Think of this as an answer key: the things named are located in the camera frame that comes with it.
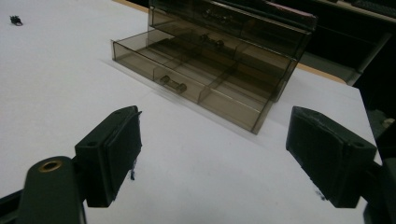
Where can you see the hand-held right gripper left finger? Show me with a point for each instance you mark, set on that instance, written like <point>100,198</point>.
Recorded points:
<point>107,155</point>

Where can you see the small black clip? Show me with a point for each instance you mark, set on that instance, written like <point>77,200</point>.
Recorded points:
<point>16,20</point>

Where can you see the grey metal stand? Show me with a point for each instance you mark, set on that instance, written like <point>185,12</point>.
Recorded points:
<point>370,59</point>

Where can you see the smoky clear plastic drawer cabinet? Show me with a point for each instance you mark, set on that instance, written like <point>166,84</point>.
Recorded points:
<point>249,34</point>

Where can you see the dark keyboard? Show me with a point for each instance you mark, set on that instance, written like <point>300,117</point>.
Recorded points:
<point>375,6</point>

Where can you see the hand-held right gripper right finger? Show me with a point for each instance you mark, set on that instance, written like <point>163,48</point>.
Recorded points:
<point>327,155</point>

